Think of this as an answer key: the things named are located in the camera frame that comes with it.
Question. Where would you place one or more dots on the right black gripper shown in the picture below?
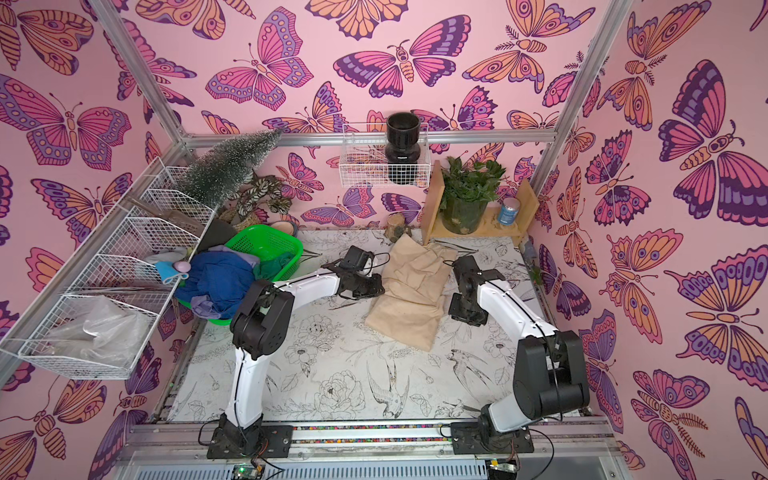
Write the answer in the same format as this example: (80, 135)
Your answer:
(463, 306)

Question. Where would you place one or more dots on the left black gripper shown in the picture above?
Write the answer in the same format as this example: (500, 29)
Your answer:
(379, 290)

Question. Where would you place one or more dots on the beige t-shirt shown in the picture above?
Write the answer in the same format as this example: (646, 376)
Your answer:
(412, 306)

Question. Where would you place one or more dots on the green plastic laundry basket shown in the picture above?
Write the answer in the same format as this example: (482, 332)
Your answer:
(221, 276)

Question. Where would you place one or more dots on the blue t-shirt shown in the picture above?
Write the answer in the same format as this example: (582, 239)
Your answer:
(216, 282)

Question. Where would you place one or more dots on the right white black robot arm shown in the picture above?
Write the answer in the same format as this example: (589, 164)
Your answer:
(549, 373)

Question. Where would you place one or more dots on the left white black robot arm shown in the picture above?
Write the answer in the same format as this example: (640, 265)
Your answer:
(259, 329)

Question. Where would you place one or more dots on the small tree stump ornament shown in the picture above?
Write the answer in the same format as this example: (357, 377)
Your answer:
(397, 227)

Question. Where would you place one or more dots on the wooden corner shelf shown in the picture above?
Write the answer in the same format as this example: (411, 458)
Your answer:
(432, 227)

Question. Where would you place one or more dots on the dark green t-shirt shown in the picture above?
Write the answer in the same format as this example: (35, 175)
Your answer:
(271, 268)

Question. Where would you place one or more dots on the pink bowl with grey rim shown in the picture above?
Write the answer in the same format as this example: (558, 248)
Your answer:
(286, 227)

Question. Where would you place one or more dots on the blue tin can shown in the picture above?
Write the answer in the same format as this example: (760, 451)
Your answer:
(509, 209)

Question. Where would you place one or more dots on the green potted plant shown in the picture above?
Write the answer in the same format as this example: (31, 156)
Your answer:
(468, 190)

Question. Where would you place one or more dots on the striped leaf plant in basket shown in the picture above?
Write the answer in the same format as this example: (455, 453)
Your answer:
(253, 202)

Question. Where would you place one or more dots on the black ribbed vase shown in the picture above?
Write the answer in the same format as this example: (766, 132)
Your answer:
(402, 150)

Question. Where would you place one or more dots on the lilac t-shirt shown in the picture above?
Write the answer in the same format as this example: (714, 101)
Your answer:
(204, 309)

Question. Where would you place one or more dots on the frosted miniature christmas tree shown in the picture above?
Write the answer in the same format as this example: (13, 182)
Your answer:
(225, 167)

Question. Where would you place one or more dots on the blue and pink toy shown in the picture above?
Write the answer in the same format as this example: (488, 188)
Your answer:
(171, 266)

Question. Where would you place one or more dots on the clear plastic bag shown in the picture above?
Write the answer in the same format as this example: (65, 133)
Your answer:
(97, 329)

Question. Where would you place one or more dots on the small white wire basket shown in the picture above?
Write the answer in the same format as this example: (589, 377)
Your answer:
(363, 160)

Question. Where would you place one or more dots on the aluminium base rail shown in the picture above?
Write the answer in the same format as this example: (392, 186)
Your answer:
(576, 448)

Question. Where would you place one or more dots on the white wire wall shelf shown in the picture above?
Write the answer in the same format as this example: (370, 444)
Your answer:
(154, 217)

